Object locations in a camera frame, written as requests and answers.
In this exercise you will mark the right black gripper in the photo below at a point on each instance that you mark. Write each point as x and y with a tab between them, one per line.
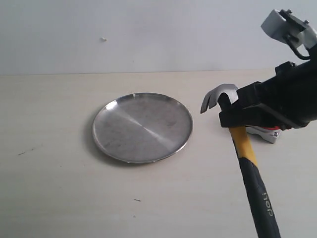
287	100

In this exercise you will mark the yellow black claw hammer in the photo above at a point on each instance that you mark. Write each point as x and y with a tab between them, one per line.
258	198

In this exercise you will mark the red dome push button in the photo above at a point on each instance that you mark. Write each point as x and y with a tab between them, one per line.
270	135

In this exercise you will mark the round stainless steel plate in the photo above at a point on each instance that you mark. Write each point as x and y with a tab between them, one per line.
142	128

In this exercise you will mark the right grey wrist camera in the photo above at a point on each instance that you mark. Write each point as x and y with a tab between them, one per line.
280	23

